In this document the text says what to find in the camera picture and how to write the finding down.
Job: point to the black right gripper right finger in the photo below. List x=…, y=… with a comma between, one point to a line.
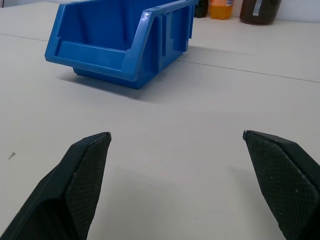
x=282, y=185

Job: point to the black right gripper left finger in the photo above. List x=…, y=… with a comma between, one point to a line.
x=70, y=190

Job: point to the blue plastic storage bin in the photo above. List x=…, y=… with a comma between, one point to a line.
x=120, y=42

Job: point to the dark brown jar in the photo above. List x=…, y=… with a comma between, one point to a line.
x=260, y=11

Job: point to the orange drink bottle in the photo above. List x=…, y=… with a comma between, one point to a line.
x=221, y=8

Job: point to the dark glass bottle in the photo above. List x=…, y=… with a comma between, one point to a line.
x=200, y=8

